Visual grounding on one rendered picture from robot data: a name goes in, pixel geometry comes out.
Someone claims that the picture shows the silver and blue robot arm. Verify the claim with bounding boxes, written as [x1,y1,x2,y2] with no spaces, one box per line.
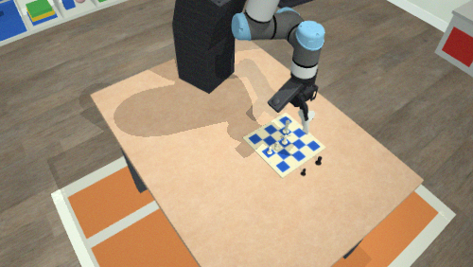
[232,0,324,113]

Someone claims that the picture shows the blue and cream chessboard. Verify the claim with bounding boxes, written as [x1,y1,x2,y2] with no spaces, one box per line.
[243,113,325,178]

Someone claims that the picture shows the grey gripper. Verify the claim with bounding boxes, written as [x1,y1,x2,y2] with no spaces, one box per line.
[290,69,318,135]

